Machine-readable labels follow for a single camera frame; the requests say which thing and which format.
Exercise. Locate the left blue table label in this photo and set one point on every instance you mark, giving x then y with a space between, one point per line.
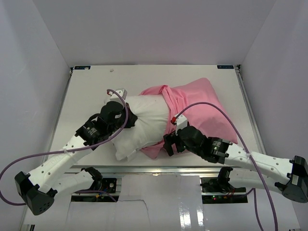
82 67

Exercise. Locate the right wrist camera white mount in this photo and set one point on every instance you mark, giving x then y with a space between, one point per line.
180 122

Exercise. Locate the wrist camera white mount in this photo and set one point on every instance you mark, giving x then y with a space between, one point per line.
117 95
180 122

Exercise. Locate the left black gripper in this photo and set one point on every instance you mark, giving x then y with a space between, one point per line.
132 118

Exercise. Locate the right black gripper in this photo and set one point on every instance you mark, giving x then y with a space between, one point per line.
169 138

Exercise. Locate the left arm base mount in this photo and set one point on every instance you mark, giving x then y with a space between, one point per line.
103 186

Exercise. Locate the blue table label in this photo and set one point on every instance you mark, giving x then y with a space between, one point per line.
225 66
82 67

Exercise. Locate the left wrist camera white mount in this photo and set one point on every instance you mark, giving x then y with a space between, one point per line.
117 95

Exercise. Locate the right blue table label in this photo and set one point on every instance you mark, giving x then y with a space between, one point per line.
225 66

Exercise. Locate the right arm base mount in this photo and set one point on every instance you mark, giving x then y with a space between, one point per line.
218 190

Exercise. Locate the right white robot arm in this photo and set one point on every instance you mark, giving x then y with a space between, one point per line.
241 169

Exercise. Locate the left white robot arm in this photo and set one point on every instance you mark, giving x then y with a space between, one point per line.
41 186

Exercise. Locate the white pillow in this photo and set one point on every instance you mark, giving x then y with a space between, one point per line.
146 136

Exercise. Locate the aluminium table front rail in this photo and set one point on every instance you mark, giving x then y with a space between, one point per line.
122 170

